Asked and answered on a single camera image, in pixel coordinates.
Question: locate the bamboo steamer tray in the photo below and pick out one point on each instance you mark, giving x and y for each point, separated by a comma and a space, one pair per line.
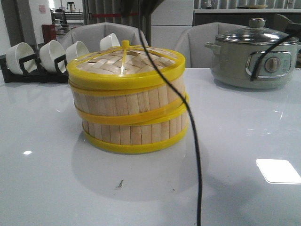
165, 130
128, 107

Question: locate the woven bamboo steamer lid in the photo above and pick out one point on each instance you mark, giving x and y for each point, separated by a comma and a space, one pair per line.
125, 67

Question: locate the white bowl right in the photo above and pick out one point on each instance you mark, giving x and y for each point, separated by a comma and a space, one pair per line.
109, 41

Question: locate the white bowl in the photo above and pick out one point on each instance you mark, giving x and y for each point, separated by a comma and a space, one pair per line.
16, 52
48, 53
109, 41
76, 50

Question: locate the grey chair right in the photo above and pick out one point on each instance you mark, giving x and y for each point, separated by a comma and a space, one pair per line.
191, 43

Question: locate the grey chair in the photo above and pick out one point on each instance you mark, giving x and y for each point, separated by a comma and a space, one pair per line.
191, 43
91, 35

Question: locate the grey electric cooking pot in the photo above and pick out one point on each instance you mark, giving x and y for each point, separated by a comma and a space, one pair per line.
233, 63

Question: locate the white cabinet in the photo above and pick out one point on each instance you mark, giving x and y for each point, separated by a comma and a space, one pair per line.
168, 21

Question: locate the grey chair left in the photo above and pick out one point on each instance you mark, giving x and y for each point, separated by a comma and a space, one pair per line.
91, 35

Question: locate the black bowl rack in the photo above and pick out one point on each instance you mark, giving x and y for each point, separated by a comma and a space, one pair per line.
33, 71

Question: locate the red cylinder container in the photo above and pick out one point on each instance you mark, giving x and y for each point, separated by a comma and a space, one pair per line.
49, 32

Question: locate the grey counter shelf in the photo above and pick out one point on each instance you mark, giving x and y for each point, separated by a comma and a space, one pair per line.
242, 16

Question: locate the glass pot lid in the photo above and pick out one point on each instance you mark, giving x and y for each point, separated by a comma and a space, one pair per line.
255, 33

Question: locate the white bowl far left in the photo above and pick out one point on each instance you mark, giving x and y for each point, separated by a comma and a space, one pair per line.
16, 52

